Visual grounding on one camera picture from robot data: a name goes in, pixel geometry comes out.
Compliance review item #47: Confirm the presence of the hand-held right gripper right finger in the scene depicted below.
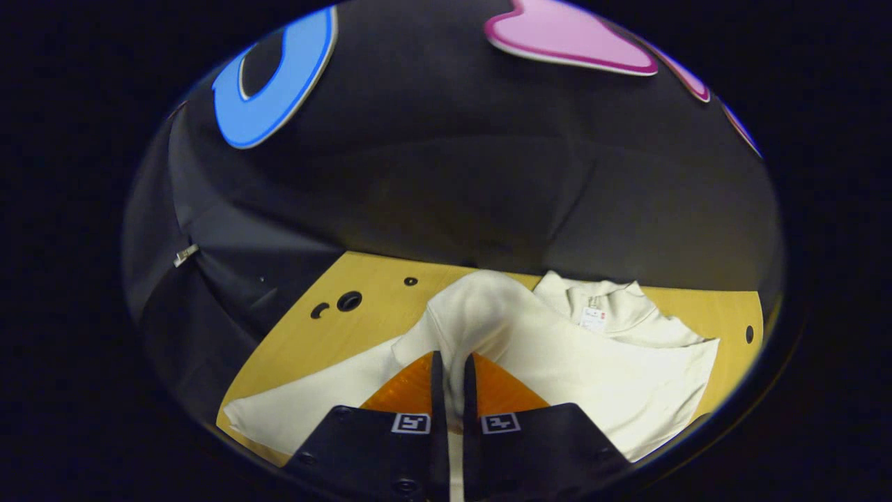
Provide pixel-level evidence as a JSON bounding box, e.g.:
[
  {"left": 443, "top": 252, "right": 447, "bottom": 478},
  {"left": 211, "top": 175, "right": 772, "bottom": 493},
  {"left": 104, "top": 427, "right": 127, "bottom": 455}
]
[{"left": 463, "top": 352, "right": 632, "bottom": 502}]

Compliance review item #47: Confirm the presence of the black backdrop cloth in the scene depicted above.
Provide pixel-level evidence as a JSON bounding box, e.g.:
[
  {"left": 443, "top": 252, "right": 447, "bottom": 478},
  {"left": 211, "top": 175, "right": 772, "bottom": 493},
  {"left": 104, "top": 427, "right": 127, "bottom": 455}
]
[{"left": 122, "top": 0, "right": 785, "bottom": 426}]

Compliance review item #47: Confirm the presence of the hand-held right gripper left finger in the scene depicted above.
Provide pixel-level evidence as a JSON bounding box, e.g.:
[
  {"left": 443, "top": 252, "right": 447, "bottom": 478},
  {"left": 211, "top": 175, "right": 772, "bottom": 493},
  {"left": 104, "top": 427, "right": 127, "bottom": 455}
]
[{"left": 284, "top": 350, "right": 448, "bottom": 502}]

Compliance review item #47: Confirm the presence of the white long-sleeved garment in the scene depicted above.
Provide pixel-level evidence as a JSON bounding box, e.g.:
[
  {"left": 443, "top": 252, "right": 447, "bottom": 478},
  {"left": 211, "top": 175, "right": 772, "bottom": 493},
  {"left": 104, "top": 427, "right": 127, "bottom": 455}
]
[{"left": 223, "top": 270, "right": 721, "bottom": 502}]

